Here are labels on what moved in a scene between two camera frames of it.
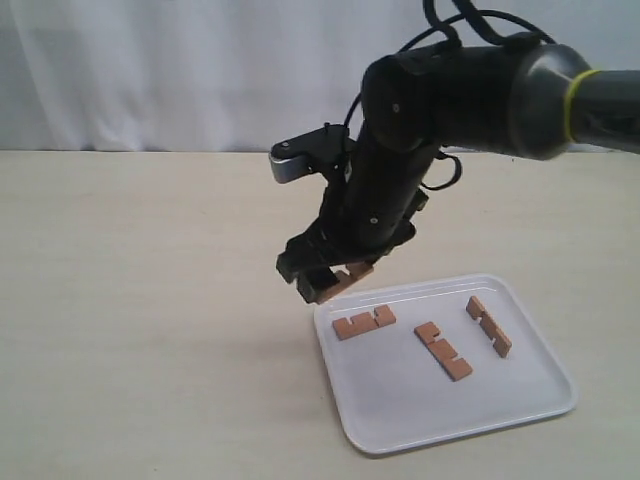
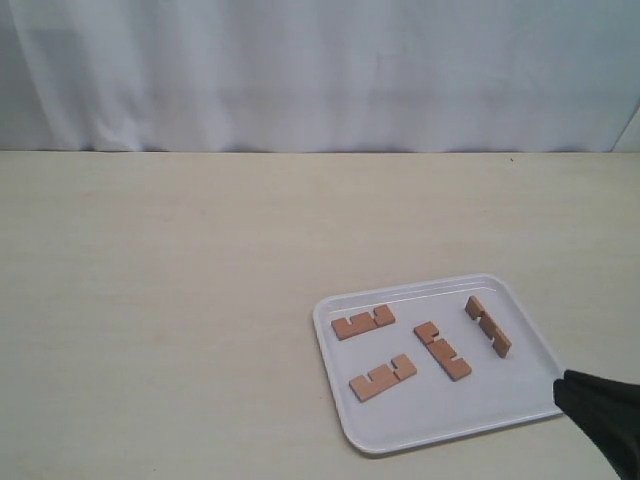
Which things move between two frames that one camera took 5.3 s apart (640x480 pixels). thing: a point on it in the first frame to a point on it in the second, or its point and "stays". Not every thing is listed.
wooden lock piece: x=383 y=316 stays
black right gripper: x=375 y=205 to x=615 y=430
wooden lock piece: x=455 y=369 stays
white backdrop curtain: x=231 y=75 stays
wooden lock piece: x=356 y=271 to x=382 y=377
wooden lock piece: x=502 y=344 stays
